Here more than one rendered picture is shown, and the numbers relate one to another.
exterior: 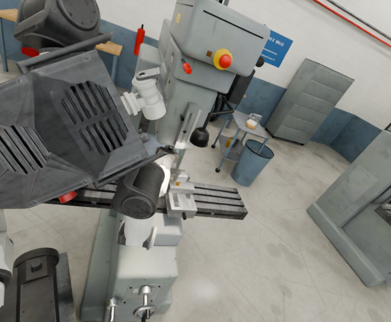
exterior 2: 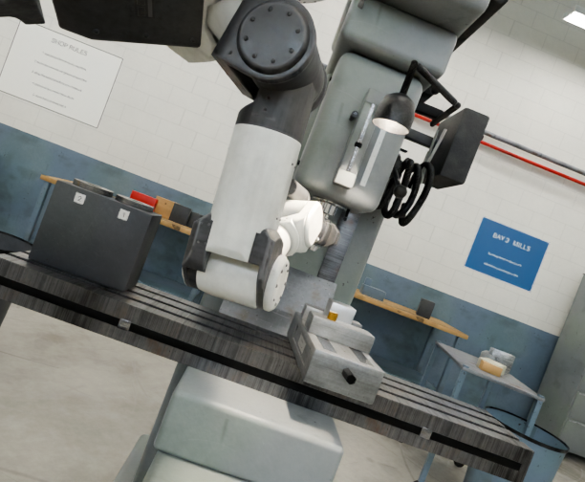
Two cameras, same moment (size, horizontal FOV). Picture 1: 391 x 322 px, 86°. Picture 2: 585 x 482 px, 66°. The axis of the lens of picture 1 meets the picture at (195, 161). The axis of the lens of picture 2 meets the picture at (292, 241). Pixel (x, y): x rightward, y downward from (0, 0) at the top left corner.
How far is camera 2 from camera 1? 0.66 m
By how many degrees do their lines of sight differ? 37
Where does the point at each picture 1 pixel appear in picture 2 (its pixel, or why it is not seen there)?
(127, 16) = not seen: hidden behind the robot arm
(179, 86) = (352, 61)
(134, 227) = (245, 161)
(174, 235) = (315, 447)
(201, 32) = not seen: outside the picture
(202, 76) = (394, 36)
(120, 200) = (238, 22)
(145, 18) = not seen: hidden behind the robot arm
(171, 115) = (332, 118)
